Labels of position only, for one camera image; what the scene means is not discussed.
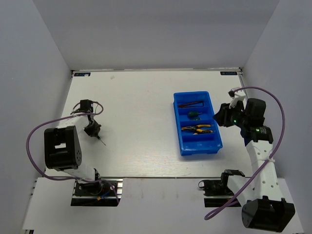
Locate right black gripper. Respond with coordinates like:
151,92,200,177
213,100,249,128

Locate yellow black pliers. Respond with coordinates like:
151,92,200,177
181,128,213,135
181,124,211,131

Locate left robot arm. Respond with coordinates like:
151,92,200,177
44,99,103,195

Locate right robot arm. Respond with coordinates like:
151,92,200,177
213,98,295,233

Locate blue divided plastic bin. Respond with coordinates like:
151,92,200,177
173,91,223,156

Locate right blue table label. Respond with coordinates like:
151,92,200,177
220,71,238,76

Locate blue table label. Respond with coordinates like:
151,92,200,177
220,71,238,76
74,72,91,77

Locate left blue table label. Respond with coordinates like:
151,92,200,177
74,72,91,77

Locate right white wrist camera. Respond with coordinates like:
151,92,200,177
228,88,246,109

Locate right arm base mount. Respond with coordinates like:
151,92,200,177
198,179,234,208

